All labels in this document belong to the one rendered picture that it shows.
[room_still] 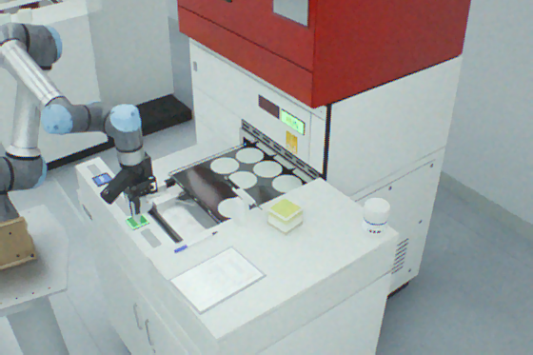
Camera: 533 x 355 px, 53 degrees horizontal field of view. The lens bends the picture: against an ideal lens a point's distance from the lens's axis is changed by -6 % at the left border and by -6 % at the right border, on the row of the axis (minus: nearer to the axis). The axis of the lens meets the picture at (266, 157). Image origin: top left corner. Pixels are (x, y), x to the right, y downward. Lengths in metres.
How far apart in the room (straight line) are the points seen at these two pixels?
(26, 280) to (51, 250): 0.14
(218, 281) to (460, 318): 1.57
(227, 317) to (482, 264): 1.93
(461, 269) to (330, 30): 1.75
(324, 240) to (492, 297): 1.49
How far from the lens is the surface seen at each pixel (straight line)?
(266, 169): 1.95
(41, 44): 1.78
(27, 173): 1.87
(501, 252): 3.18
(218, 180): 1.91
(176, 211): 1.82
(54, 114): 1.44
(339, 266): 1.51
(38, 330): 2.04
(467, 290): 2.91
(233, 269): 1.48
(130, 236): 1.63
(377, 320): 1.87
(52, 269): 1.80
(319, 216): 1.66
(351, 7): 1.62
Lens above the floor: 2.02
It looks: 34 degrees down
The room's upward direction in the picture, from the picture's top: straight up
